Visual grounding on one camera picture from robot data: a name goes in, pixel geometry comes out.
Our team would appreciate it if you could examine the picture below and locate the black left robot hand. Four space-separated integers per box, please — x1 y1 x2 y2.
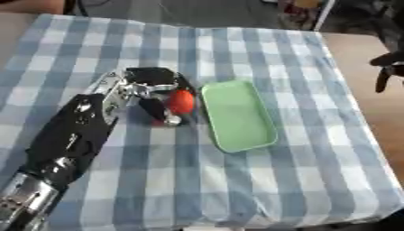
123 66 199 127

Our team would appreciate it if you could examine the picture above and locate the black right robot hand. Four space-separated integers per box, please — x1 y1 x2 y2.
367 51 404 94

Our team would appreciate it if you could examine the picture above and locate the orange round toy fruit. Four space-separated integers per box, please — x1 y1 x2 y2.
165 89 196 116

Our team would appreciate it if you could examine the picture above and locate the green shallow tray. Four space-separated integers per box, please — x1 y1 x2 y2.
198 79 280 153

